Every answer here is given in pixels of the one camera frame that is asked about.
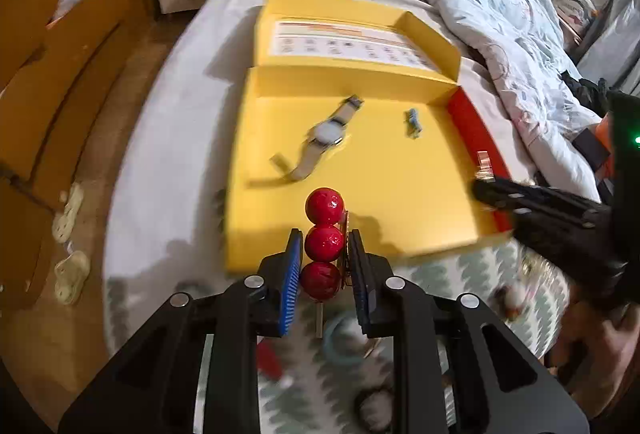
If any light blue printed quilt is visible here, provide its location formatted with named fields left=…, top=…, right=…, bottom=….
left=395, top=0, right=606, bottom=200

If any silver wrist watch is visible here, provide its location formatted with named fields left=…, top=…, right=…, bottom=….
left=270, top=95, right=363, bottom=182

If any santa hat hair clip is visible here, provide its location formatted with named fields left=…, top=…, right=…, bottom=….
left=257, top=341, right=296, bottom=387

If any person's right hand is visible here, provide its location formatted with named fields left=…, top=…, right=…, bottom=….
left=550, top=299, right=640, bottom=420

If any red candied haw hair clip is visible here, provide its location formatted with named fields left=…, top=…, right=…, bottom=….
left=300, top=187, right=348, bottom=340

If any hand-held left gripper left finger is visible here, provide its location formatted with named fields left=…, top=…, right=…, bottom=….
left=57, top=228, right=305, bottom=434

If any white bunny plush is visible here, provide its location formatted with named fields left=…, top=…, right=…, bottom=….
left=492, top=281, right=533, bottom=320

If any teal hair tie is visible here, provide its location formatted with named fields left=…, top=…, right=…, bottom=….
left=322, top=314, right=381, bottom=367

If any clear hair claw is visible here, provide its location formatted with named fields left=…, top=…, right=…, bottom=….
left=474, top=151, right=496, bottom=180

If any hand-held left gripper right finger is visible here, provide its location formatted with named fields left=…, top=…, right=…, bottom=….
left=347, top=229, right=591, bottom=434

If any black cloth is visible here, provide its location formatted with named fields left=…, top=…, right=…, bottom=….
left=560, top=70, right=608, bottom=107

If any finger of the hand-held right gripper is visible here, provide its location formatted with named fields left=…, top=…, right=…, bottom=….
left=472, top=178, right=613, bottom=287

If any wooden wardrobe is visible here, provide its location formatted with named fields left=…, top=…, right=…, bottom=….
left=0, top=0, right=168, bottom=275

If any yellow cardboard box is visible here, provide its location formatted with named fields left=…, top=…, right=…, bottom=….
left=222, top=0, right=516, bottom=277

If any black bead bracelet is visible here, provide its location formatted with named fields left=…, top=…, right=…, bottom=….
left=355, top=386, right=396, bottom=432

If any orange object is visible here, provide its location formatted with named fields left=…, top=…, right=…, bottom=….
left=595, top=116, right=616, bottom=195

